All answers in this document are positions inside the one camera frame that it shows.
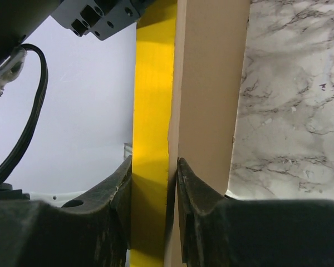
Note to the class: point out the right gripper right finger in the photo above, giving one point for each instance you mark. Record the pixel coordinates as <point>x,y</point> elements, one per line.
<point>220,231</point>

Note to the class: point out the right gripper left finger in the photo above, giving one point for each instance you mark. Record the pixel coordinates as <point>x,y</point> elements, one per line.
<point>92,229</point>

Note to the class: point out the yellow picture frame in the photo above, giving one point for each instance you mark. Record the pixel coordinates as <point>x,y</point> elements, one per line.
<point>155,37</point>

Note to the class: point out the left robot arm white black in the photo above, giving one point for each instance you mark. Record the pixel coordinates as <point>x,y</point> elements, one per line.
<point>19,19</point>

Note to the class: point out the brown frame backing board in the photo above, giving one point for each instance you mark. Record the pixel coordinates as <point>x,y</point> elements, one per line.
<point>213,37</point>

